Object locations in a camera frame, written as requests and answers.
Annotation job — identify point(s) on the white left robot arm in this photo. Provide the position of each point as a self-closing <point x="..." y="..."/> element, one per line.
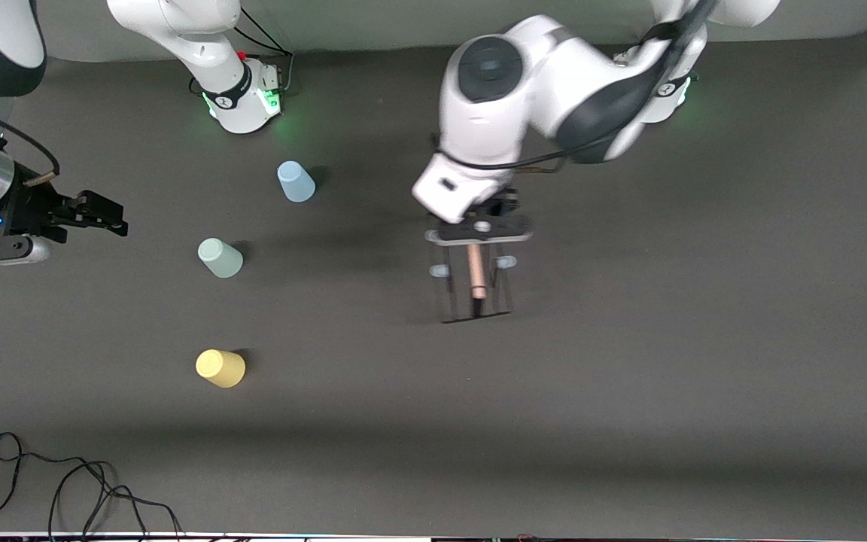
<point x="501" y="113"/>

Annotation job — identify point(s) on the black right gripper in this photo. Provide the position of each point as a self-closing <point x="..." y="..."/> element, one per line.
<point x="29" y="204"/>

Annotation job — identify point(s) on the yellow plastic cup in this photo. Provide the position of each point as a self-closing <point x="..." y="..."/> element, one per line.
<point x="220" y="369"/>

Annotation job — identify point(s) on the pale green plastic cup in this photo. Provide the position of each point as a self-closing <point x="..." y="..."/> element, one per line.
<point x="220" y="258"/>

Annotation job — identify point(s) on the light blue plastic cup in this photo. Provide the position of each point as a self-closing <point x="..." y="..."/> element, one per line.
<point x="296" y="184"/>

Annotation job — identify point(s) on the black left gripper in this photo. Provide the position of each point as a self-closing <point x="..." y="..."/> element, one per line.
<point x="503" y="204"/>

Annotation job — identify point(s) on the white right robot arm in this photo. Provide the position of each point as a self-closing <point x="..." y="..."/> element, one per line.
<point x="193" y="38"/>

